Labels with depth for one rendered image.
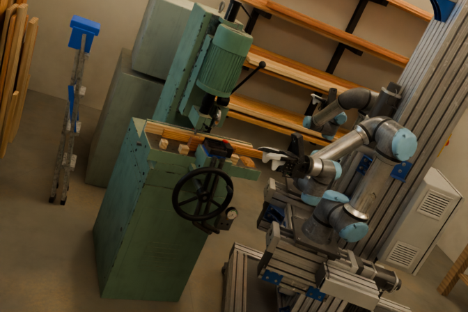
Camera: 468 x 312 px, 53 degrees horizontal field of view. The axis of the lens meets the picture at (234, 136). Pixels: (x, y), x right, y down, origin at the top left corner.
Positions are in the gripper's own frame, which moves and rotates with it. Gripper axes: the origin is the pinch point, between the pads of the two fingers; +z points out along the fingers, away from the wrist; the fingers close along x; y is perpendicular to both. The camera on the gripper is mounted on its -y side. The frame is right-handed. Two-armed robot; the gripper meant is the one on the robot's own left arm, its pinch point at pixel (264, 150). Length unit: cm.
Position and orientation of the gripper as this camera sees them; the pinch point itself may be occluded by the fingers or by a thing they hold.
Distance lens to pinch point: 166.0
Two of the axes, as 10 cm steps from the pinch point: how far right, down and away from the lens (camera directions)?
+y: -3.2, 9.2, 2.1
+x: -4.1, -3.4, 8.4
